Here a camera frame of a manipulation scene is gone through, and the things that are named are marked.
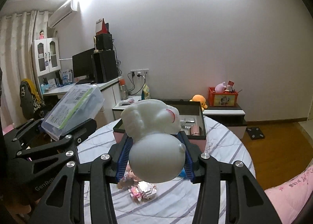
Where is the blue plastic case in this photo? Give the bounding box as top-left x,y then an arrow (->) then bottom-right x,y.
178,168 -> 187,178

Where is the pink plush in crate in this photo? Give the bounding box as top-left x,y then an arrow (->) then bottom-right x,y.
214,82 -> 227,93

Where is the white air conditioner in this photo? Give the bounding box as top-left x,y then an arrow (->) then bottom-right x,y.
48,0 -> 78,28

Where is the low black white cabinet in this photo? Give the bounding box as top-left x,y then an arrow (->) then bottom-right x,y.
203,105 -> 247,139

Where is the pink black storage box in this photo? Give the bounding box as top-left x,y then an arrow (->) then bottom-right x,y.
113,99 -> 207,152

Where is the white desk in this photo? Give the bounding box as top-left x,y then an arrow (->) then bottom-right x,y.
42,78 -> 121,128

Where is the white glass-door cabinet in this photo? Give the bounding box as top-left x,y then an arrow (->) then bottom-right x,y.
32,38 -> 61,77

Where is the white striped tablecloth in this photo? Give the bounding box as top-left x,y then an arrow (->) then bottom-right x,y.
78,117 -> 255,223

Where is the small baby doll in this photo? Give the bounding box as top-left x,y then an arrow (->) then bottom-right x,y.
117,166 -> 141,189

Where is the chair with dark clothes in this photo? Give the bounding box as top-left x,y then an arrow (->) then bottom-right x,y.
20,79 -> 49,120

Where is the white plush toy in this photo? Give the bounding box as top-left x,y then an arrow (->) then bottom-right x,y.
121,99 -> 186,183

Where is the wall power strip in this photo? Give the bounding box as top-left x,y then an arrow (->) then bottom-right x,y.
130,69 -> 149,77

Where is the pink quilt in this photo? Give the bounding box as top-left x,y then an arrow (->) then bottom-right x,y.
265,165 -> 312,223

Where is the beige curtain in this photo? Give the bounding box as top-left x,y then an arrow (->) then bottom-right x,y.
1,10 -> 49,127

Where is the pink doll on cabinet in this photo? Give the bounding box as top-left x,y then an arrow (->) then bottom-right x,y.
39,29 -> 45,39

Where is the white side table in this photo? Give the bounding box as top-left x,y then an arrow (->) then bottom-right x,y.
112,96 -> 141,119

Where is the yellow snack bag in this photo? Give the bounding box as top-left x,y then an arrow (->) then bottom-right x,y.
142,83 -> 151,100

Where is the black computer monitor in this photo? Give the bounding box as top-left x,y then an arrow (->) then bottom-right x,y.
72,49 -> 95,85

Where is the red white calendar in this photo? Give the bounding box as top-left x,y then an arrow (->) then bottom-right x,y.
95,18 -> 109,35

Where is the red toy crate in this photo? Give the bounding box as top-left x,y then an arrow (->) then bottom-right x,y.
207,87 -> 238,107

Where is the small black speaker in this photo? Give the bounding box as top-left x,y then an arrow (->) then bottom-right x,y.
95,33 -> 113,51

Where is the orange cap water bottle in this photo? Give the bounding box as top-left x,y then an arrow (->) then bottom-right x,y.
119,78 -> 128,100

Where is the clear plastic packet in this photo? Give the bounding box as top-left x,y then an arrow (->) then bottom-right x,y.
41,85 -> 102,140

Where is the black bathroom scale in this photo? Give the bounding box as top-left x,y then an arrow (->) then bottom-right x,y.
246,127 -> 265,140

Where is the orange plush toy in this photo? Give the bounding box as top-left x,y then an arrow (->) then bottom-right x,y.
189,94 -> 208,111

